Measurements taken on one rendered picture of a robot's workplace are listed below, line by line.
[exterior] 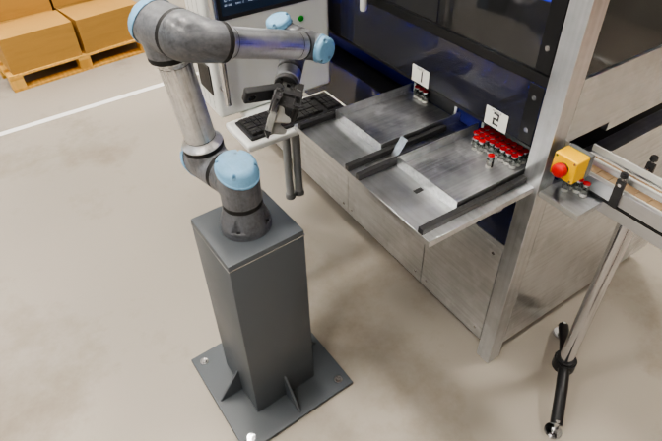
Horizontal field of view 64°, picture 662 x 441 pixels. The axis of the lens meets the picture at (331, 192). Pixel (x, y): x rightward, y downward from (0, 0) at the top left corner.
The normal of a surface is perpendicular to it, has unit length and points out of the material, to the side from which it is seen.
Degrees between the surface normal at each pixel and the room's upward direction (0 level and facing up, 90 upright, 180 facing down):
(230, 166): 7
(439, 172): 0
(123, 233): 0
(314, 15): 90
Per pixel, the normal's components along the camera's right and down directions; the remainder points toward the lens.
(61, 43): 0.65, 0.47
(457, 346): -0.02, -0.77
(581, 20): -0.84, 0.36
